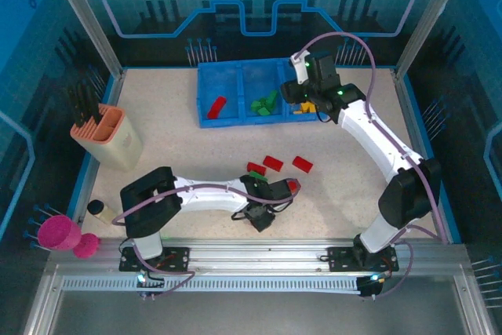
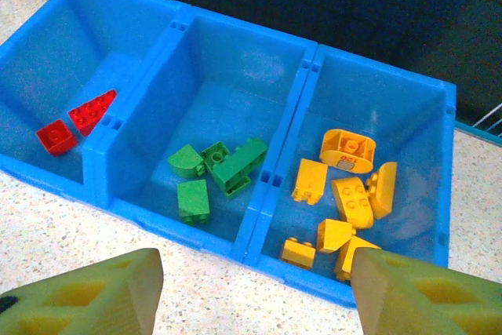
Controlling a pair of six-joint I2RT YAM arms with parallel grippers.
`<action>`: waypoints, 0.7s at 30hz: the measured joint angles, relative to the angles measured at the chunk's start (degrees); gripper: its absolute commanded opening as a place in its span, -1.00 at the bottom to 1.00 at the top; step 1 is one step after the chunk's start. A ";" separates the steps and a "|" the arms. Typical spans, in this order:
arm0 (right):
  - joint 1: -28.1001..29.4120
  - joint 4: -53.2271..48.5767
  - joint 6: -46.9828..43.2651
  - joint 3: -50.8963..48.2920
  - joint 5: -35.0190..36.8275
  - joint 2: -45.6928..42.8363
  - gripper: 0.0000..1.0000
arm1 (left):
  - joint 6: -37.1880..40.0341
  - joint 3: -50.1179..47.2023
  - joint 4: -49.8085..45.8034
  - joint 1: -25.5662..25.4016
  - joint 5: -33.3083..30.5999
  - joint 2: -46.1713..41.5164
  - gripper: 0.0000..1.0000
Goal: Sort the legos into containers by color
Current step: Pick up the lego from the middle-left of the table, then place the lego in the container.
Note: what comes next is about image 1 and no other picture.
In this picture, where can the green lego brick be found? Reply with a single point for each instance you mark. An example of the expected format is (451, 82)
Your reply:
(263, 103)
(271, 96)
(257, 175)
(255, 106)

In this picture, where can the yellow lego brick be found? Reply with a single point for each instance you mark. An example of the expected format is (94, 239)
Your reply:
(308, 106)

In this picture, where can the green lego plate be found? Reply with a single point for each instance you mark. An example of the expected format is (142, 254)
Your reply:
(266, 111)

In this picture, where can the blue three-compartment bin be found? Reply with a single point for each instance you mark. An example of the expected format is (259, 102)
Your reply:
(223, 80)

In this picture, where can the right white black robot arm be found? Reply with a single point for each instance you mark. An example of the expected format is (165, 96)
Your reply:
(376, 135)

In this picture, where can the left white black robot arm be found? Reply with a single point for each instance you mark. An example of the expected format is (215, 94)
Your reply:
(208, 199)

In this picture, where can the small black controller box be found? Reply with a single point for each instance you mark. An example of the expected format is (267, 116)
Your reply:
(155, 282)
(368, 290)

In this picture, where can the beige orange utensil holder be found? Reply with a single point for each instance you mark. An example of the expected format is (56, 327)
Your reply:
(117, 146)

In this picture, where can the small pink sponge ball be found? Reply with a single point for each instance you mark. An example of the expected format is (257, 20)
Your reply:
(87, 246)

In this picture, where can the large pink sponge cylinder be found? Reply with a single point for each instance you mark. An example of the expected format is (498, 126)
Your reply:
(57, 233)

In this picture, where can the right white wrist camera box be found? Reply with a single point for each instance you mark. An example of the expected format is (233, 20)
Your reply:
(299, 70)

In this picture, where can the aluminium front rail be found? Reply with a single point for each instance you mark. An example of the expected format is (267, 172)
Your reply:
(255, 256)

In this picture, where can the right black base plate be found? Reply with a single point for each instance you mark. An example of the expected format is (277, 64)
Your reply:
(341, 258)

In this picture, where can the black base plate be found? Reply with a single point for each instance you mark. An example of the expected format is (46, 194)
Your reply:
(176, 258)
(341, 258)

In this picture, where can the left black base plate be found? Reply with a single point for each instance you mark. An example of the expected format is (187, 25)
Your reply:
(176, 258)

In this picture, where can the aluminium frame post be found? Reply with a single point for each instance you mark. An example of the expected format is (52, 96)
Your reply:
(431, 17)
(84, 17)

